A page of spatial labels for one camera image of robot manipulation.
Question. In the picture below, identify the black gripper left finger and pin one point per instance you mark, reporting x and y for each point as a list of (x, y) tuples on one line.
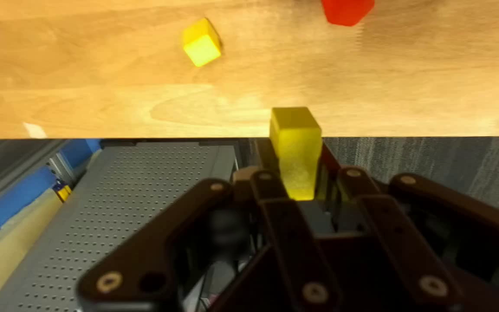
[(164, 234)]

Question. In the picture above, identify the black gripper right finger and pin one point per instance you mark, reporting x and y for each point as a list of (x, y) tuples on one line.
[(403, 243)]

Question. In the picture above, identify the small yellow cube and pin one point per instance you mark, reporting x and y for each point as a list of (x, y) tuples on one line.
[(202, 44), (296, 149)]

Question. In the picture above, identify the blue foam board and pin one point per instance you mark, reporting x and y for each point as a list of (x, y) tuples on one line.
[(8, 201)]

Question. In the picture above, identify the small red cube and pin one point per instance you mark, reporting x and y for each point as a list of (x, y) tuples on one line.
[(348, 11)]

